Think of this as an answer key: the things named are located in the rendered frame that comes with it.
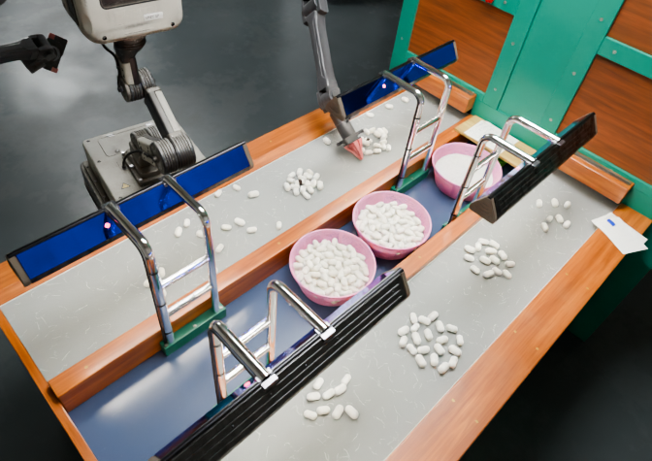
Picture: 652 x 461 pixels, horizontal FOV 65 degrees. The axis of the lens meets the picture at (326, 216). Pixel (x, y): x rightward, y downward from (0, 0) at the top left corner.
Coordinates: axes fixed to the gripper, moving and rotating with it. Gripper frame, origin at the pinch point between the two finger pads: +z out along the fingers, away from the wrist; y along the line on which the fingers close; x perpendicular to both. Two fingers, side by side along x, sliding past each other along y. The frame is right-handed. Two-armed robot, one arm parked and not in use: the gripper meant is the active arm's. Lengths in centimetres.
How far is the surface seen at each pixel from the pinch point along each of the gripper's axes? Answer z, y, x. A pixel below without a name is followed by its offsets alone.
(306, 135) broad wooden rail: -17.4, -7.8, 13.4
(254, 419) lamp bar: 26, -99, -63
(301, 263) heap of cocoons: 17, -51, -13
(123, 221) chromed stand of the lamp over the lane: -18, -94, -34
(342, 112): -17.0, -19.6, -27.2
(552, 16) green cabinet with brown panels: -11, 59, -55
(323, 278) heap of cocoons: 24, -49, -18
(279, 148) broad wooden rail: -17.5, -21.2, 13.4
